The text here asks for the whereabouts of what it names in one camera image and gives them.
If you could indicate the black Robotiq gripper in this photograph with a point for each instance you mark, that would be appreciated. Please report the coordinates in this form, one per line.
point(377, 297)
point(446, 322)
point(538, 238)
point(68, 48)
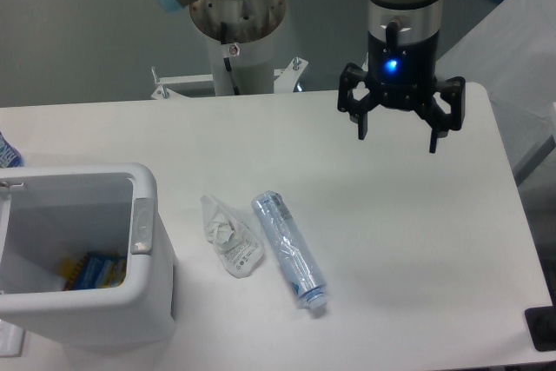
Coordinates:
point(404, 78)

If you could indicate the crushed clear plastic bottle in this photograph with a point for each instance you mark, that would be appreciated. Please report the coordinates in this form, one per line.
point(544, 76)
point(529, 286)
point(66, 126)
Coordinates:
point(296, 261)

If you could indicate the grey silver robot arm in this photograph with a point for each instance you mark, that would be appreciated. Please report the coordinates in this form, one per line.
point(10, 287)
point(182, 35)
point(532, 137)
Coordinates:
point(402, 38)

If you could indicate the white plastic trash can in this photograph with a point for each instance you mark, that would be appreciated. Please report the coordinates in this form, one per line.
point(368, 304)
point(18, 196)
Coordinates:
point(52, 213)

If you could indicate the white covered side table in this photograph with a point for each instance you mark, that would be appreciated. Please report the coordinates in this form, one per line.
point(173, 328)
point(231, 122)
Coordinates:
point(511, 53)

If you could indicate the clear bag with crumpled paper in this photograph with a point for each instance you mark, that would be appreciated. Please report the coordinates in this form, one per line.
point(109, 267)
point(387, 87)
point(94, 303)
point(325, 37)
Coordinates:
point(234, 235)

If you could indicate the black clamp at table edge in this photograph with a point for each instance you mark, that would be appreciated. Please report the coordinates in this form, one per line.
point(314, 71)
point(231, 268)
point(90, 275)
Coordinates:
point(541, 325)

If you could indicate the blue yellow snack packet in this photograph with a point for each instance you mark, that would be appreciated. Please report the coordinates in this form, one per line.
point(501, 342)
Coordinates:
point(93, 271)

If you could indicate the blue patterned packet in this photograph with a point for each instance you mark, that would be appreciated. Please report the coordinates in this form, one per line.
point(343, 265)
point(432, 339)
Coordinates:
point(9, 156)

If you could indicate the white metal base frame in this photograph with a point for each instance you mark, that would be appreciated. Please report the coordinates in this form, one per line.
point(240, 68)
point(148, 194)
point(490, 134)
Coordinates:
point(285, 80)

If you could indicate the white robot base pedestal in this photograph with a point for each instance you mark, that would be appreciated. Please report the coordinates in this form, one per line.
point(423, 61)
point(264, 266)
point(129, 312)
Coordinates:
point(240, 38)

